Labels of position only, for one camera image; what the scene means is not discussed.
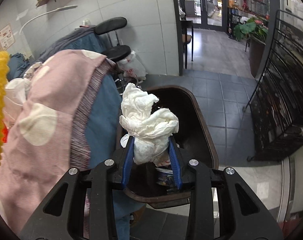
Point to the wall poster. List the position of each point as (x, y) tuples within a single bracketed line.
[(6, 37)]

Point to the white plastic bag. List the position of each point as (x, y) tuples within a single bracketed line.
[(132, 66)]

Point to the blue bed sheet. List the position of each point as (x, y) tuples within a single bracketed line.
[(101, 133)]

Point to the orange foam fruit net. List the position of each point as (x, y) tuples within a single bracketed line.
[(4, 134)]

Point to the potted green plant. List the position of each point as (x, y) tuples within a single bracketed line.
[(255, 27)]

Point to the blue covered massage bed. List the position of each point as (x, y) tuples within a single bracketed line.
[(18, 64)]

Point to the black swivel stool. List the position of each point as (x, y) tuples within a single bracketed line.
[(116, 52)]

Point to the grey blanket on bed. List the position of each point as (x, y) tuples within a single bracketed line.
[(61, 43)]

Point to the crumpled printed wrapper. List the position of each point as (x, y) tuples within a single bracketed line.
[(29, 73)]

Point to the pink spotted blanket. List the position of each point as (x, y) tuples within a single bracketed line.
[(48, 136)]

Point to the wooden bar stool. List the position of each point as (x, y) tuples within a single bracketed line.
[(187, 36)]

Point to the dark brown trash bin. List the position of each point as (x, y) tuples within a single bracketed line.
[(193, 137)]

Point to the white face mask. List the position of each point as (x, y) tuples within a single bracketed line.
[(16, 95)]

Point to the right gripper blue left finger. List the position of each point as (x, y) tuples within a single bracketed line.
[(124, 158)]

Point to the glass entrance door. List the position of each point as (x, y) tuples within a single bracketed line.
[(205, 14)]

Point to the white tissue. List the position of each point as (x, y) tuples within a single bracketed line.
[(151, 129)]

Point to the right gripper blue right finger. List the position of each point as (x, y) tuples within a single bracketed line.
[(181, 173)]

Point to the black metal display rack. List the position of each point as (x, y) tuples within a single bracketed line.
[(277, 102)]

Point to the white arc floor lamp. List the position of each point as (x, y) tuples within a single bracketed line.
[(67, 7)]

